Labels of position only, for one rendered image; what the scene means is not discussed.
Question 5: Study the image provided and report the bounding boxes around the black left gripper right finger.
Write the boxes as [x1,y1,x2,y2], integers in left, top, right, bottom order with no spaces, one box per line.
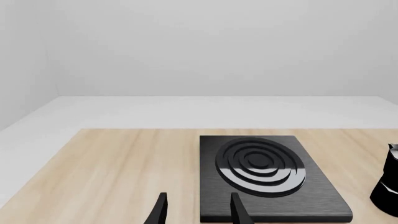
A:
[230,192,256,224]

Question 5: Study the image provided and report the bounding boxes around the black moka pot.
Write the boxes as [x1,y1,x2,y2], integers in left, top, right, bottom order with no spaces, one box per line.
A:
[369,142,398,215]

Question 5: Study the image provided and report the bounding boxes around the flat black stove plate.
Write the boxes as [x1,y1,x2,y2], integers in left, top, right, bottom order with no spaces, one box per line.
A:
[199,134,354,223]

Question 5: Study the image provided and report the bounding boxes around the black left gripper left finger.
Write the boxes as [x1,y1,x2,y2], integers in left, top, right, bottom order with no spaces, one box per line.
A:
[143,192,169,224]

